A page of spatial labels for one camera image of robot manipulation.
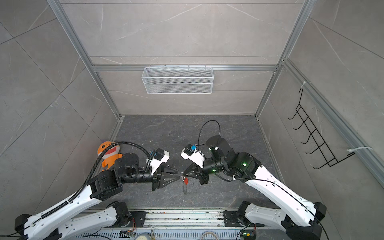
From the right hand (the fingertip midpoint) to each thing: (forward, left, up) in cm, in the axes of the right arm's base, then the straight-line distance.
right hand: (185, 172), depth 59 cm
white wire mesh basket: (+65, +6, +1) cm, 65 cm away
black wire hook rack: (+4, -60, +2) cm, 60 cm away
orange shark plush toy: (+21, +48, -22) cm, 57 cm away
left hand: (-1, +3, +2) cm, 4 cm away
